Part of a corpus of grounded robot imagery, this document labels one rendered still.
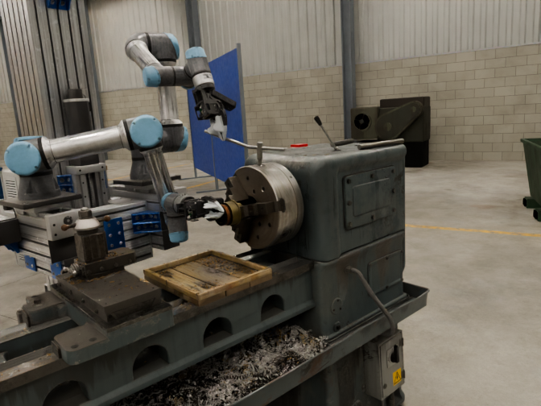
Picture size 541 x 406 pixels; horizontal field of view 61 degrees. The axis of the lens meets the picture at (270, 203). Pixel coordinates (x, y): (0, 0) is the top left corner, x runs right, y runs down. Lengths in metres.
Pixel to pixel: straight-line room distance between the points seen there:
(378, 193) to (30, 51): 1.53
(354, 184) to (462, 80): 9.74
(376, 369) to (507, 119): 9.62
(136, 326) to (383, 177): 1.17
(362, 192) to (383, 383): 0.84
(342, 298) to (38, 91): 1.49
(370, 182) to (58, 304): 1.21
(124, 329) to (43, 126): 1.13
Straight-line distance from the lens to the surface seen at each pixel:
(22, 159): 1.77
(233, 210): 1.62
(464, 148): 11.50
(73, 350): 1.25
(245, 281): 1.52
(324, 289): 1.78
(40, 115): 2.17
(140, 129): 1.73
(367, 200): 1.89
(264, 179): 1.63
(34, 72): 2.17
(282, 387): 1.61
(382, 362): 2.11
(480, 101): 11.40
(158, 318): 1.31
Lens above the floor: 1.44
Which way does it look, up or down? 12 degrees down
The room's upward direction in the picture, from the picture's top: 4 degrees counter-clockwise
